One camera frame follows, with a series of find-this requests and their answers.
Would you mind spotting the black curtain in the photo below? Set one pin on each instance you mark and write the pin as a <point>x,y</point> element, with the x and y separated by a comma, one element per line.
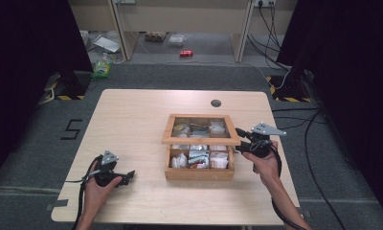
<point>355,64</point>
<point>20,64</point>

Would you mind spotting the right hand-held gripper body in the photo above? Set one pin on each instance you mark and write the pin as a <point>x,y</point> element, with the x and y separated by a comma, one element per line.
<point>261,145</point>

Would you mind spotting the dark and silver packets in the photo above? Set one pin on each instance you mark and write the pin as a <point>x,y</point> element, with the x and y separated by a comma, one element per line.
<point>199,129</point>

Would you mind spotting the wooden glass box lid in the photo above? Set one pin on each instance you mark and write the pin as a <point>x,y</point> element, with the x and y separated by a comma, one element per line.
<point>200,141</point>

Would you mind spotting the black stand base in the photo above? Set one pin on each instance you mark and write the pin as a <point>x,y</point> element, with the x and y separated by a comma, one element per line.
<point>74,84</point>
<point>291,87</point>

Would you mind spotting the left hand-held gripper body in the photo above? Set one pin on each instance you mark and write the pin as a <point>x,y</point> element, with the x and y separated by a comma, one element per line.
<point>106,171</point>

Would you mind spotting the yellow-green packets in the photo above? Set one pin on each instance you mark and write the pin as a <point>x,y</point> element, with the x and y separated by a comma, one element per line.
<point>181,128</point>

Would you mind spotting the white crumpled packets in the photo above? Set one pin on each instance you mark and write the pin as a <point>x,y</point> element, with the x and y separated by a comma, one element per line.
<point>179,161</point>

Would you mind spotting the person's right hand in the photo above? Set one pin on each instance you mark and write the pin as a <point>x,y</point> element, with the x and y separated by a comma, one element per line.
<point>266,169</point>

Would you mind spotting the white square packets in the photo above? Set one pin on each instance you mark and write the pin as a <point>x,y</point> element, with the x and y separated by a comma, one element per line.
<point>219,159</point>

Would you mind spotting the beige desk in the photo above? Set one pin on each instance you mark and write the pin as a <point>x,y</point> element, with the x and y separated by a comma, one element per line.
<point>90,16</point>
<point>186,19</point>

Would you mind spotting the white flat bag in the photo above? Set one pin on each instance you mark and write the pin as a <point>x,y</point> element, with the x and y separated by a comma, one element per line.
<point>106,43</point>

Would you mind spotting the red drink can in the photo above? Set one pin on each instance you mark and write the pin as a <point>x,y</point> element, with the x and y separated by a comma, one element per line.
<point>186,53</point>

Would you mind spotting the green and red packets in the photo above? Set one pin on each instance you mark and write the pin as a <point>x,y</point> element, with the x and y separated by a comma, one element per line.
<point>198,159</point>

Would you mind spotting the clear plastic packet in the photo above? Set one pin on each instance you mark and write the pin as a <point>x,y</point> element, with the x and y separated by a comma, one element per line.
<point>176,40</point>

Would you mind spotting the green plastic bag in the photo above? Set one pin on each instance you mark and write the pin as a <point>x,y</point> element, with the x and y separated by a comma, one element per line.
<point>101,68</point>

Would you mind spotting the wooden compartment box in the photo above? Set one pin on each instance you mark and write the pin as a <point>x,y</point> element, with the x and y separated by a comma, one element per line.
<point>199,175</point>

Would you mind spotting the pale clear packets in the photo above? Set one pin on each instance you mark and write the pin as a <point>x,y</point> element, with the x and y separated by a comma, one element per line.
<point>217,127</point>

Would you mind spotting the person's left hand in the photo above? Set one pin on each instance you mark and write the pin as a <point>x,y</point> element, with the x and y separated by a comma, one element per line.
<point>95,196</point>

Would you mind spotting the white wall power outlet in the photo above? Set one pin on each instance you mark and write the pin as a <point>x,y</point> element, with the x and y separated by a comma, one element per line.
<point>264,3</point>

